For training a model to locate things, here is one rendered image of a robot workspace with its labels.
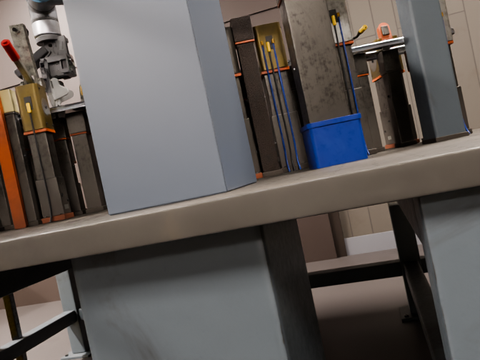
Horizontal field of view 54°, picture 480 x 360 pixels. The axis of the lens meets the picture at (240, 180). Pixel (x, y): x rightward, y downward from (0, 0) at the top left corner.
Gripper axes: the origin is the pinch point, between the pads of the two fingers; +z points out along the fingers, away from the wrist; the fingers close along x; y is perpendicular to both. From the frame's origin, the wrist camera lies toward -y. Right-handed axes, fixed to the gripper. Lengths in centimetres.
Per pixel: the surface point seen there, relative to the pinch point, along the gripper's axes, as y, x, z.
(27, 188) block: -7.0, -13.8, 22.5
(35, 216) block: -6.4, -13.8, 29.9
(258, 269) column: 47, -77, 43
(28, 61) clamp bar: 0.6, -15.9, -9.6
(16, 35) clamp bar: -0.5, -17.0, -16.5
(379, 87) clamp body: 102, 19, 10
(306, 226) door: 95, 193, 76
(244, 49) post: 56, -24, 0
